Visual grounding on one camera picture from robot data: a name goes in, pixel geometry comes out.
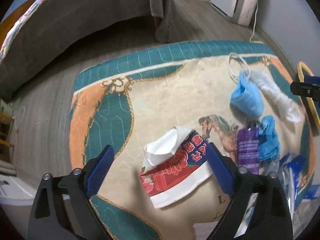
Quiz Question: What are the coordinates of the purple plastic packet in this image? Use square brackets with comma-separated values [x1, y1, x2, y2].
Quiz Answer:
[237, 122, 259, 174]

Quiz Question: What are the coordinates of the bed with brown blanket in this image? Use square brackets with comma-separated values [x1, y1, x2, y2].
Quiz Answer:
[1, 0, 176, 100]

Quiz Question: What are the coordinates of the crumpled blue glove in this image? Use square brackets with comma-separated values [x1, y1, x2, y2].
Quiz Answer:
[258, 115, 280, 161]

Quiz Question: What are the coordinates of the horse print quilted cushion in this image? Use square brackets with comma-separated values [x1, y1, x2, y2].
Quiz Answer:
[69, 41, 316, 239]

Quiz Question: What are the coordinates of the blue surgical face mask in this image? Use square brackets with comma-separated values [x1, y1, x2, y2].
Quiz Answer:
[228, 52, 265, 119]

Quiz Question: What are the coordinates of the white power cable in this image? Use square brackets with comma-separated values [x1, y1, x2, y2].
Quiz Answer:
[248, 0, 264, 43]

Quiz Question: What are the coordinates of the blue white snack wrapper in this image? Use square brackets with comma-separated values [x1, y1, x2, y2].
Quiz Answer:
[278, 152, 305, 219]

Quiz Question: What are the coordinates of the wooden side shelf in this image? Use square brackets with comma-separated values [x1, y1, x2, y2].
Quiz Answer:
[1, 99, 16, 176]

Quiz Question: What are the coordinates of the red white paper wrapper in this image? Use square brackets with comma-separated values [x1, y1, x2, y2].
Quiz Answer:
[140, 126, 213, 209]

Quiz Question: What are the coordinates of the white twisted tissue wad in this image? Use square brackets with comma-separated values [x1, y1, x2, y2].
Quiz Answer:
[249, 70, 304, 124]

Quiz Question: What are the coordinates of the yellow rimmed teal trash bin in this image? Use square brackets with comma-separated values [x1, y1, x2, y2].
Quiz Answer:
[296, 61, 320, 136]

